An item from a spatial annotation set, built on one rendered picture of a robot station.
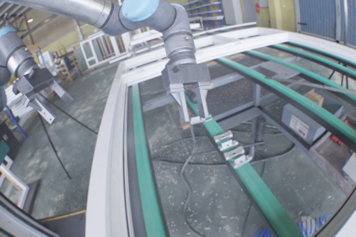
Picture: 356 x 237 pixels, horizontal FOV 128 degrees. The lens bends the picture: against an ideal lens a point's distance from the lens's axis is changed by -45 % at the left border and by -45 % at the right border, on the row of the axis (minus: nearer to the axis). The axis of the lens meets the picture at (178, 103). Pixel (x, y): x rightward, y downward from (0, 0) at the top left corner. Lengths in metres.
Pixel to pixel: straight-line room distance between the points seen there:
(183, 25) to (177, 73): 0.15
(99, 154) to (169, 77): 0.26
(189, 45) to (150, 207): 0.41
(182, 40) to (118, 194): 0.42
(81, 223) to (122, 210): 0.86
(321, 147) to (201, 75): 0.66
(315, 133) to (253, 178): 0.50
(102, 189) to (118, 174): 0.10
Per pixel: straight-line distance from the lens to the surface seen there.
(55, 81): 0.58
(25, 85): 0.49
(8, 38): 0.58
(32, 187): 2.54
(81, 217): 1.22
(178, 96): 0.42
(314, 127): 0.79
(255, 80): 0.76
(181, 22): 0.48
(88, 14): 0.47
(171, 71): 0.41
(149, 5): 0.39
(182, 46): 0.44
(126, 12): 0.42
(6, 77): 0.67
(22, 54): 0.54
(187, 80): 0.42
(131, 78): 0.96
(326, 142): 0.89
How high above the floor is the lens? 1.17
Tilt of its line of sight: 30 degrees down
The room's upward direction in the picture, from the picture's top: 15 degrees counter-clockwise
